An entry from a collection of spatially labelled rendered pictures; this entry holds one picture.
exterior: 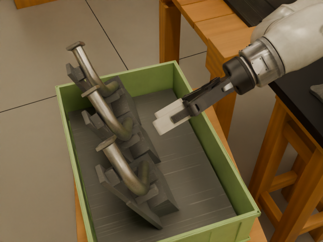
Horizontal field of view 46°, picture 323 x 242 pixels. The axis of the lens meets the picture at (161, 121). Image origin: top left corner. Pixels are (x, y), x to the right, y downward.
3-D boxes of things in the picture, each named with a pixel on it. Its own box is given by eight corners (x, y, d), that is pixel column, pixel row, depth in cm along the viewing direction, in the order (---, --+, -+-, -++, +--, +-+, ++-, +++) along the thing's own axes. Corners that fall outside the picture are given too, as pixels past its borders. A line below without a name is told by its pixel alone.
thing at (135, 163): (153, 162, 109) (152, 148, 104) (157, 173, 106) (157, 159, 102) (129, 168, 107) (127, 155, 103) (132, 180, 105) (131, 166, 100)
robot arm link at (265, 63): (267, 34, 72) (239, 51, 72) (289, 76, 73) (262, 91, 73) (255, 38, 81) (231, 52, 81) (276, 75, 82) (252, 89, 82)
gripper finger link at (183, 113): (197, 109, 71) (199, 111, 68) (174, 123, 72) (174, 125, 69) (193, 102, 71) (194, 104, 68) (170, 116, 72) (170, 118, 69)
